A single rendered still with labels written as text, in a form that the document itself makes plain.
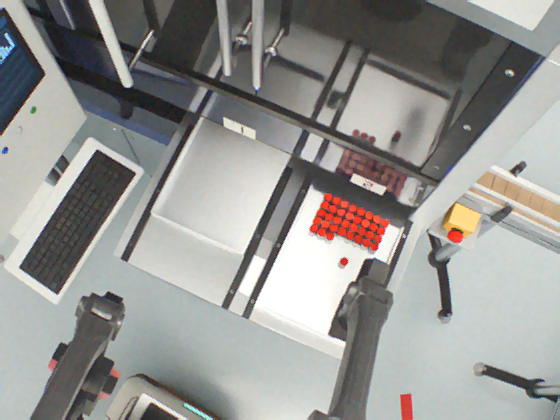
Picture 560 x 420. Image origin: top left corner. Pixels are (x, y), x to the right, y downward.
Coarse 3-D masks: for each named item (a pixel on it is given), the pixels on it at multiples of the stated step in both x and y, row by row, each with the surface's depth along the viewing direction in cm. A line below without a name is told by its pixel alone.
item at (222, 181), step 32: (224, 128) 178; (192, 160) 175; (224, 160) 175; (256, 160) 176; (288, 160) 173; (160, 192) 169; (192, 192) 173; (224, 192) 173; (256, 192) 173; (192, 224) 171; (224, 224) 171; (256, 224) 168
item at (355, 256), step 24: (312, 192) 174; (312, 216) 172; (288, 240) 170; (312, 240) 171; (336, 240) 171; (384, 240) 171; (288, 264) 169; (312, 264) 169; (336, 264) 169; (360, 264) 169; (264, 288) 165; (288, 288) 167; (312, 288) 167; (336, 288) 168; (288, 312) 166; (312, 312) 166
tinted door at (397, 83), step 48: (288, 0) 102; (336, 0) 96; (384, 0) 91; (288, 48) 117; (336, 48) 110; (384, 48) 103; (432, 48) 97; (480, 48) 91; (288, 96) 136; (336, 96) 127; (384, 96) 118; (432, 96) 110; (384, 144) 137; (432, 144) 127
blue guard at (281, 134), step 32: (64, 32) 151; (96, 64) 163; (160, 96) 166; (192, 96) 156; (224, 96) 148; (256, 128) 158; (288, 128) 150; (320, 160) 160; (352, 160) 151; (384, 192) 161; (416, 192) 152
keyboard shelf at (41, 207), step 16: (96, 144) 183; (80, 160) 182; (128, 160) 183; (64, 176) 181; (48, 192) 180; (64, 192) 180; (128, 192) 181; (32, 208) 179; (48, 208) 178; (16, 224) 177; (32, 224) 177; (32, 240) 176; (96, 240) 177; (16, 256) 174; (16, 272) 173; (32, 288) 173; (64, 288) 173
